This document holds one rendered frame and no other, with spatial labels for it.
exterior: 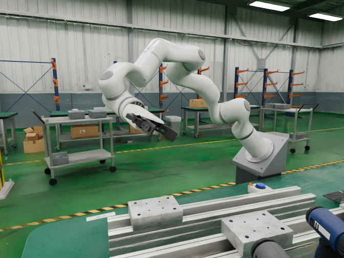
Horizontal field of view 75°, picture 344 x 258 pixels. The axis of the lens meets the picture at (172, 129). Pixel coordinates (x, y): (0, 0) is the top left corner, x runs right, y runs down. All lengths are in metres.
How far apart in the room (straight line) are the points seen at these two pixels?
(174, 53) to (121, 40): 7.40
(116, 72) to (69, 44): 7.47
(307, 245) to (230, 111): 0.72
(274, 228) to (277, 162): 0.80
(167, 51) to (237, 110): 0.49
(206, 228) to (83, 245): 0.41
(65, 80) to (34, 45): 1.28
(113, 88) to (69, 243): 0.53
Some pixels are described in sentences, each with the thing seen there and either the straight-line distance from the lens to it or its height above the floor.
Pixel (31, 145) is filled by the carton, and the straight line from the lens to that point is 5.41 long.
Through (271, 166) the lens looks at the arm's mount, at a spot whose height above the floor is 0.84.
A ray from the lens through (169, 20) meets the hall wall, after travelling 9.17.
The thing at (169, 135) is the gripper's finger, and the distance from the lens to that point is 0.66.
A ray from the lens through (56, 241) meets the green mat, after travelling 0.93.
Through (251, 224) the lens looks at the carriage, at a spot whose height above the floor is 0.90.
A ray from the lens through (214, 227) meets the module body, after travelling 0.85.
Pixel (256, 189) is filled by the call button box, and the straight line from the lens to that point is 1.11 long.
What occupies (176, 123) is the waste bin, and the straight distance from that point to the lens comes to 5.90.
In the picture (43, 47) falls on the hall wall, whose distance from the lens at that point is 8.22.
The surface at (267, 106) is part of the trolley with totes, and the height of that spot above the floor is 0.91.
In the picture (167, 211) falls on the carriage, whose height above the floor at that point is 0.90.
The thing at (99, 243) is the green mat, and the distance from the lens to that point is 0.86.
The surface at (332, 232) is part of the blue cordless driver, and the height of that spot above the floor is 0.98.
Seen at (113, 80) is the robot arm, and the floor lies 1.31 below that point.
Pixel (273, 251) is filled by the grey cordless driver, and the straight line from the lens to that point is 0.49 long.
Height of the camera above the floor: 1.28
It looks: 10 degrees down
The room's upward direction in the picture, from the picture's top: straight up
